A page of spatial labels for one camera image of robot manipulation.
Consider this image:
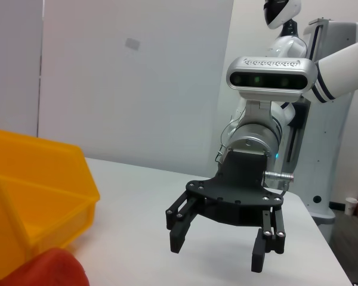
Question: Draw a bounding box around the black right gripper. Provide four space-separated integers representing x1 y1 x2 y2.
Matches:
165 148 286 273

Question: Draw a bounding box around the red-orange fruit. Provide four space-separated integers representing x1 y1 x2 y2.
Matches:
0 247 90 286

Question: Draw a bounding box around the white paper cup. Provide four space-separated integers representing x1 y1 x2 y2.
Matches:
345 197 358 216

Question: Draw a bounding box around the white humanoid robot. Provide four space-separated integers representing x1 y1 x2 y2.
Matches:
217 0 314 163

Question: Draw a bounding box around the yellow plastic bin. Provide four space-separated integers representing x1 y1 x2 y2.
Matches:
0 127 101 281

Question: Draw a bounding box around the right gripper silver connector cable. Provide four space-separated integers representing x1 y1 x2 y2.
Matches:
264 170 295 199

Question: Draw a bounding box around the silver right wrist depth camera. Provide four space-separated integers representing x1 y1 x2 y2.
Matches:
226 55 318 104

